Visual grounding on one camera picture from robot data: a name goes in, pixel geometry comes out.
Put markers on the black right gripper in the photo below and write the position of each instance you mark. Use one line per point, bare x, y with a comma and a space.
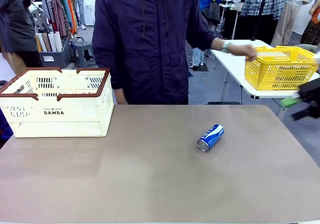
311, 93

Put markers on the yellow plastic shopping basket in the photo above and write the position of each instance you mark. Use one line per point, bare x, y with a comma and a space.
275, 78

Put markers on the blue white drink can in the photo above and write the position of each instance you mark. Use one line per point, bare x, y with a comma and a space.
211, 137

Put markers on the cream folding basket brown rim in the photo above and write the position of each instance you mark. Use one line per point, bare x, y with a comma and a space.
62, 127

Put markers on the person's left hand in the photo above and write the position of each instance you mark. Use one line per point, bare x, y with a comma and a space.
243, 50

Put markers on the person's right hand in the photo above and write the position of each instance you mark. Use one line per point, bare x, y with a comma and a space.
121, 96

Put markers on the white side table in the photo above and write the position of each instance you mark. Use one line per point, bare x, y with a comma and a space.
233, 66

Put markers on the person in camouflage trousers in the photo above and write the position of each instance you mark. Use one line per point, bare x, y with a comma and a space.
312, 31

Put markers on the person in beige trousers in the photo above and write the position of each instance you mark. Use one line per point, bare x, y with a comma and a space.
287, 16

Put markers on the pale wrist watch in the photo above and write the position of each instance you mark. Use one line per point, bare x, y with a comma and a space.
226, 46

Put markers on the black draped background table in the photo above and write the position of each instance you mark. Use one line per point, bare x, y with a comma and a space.
245, 26

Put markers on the black tripod pole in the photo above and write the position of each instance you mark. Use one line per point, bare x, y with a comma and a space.
261, 11

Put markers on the person in plaid shirt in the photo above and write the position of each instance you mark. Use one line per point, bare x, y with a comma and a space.
265, 1

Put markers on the person in navy jacket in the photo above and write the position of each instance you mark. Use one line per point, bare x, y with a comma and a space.
150, 46

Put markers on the grey plastic stool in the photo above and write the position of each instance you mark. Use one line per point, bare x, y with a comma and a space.
83, 52

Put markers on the white floor appliance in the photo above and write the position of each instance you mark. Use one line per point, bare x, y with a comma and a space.
89, 14

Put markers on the person in blue jeans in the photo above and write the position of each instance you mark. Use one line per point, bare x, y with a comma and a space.
80, 6

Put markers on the grey storage bin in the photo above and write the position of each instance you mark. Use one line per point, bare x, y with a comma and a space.
57, 57

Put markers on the orange hanging garment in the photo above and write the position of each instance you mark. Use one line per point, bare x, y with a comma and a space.
71, 11

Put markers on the white paper roll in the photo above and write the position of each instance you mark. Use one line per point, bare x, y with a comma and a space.
58, 41
52, 42

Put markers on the brown paper roll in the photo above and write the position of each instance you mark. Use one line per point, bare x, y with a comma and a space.
46, 42

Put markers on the patterned shirts on rack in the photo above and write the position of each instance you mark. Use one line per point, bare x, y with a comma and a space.
56, 11

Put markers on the yellow paper roll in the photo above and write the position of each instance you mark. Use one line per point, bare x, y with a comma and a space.
39, 43

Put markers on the person in dark grey jacket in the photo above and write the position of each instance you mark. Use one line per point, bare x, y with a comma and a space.
15, 21

